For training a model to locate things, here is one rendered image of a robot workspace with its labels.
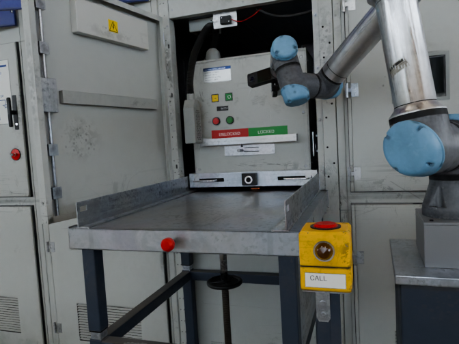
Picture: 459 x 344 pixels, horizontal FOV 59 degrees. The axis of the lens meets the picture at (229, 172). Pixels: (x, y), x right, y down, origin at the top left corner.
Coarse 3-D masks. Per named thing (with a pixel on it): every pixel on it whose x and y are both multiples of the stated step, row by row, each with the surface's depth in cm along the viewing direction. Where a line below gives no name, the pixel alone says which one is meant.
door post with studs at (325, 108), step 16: (320, 0) 147; (320, 16) 148; (320, 32) 148; (320, 48) 149; (320, 64) 149; (320, 112) 151; (320, 128) 152; (320, 144) 152; (336, 144) 150; (320, 160) 153; (336, 160) 151; (320, 176) 153; (336, 176) 151; (336, 192) 152; (336, 208) 152
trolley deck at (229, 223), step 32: (224, 192) 165; (256, 192) 159; (288, 192) 153; (320, 192) 148; (128, 224) 109; (160, 224) 106; (192, 224) 104; (224, 224) 101; (256, 224) 99; (288, 256) 90
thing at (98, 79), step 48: (48, 0) 123; (96, 0) 140; (48, 48) 120; (96, 48) 140; (144, 48) 158; (48, 96) 120; (96, 96) 137; (144, 96) 161; (48, 144) 120; (96, 144) 139; (144, 144) 161; (48, 192) 119; (96, 192) 139
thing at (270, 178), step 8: (192, 176) 173; (200, 176) 172; (208, 176) 171; (216, 176) 170; (224, 176) 168; (232, 176) 167; (240, 176) 166; (264, 176) 163; (272, 176) 162; (280, 176) 161; (288, 176) 160; (296, 176) 159; (304, 176) 158; (312, 176) 157; (192, 184) 173; (200, 184) 172; (208, 184) 171; (216, 184) 170; (224, 184) 169; (232, 184) 168; (240, 184) 166; (264, 184) 163; (272, 184) 162; (280, 184) 161; (288, 184) 160; (296, 184) 159
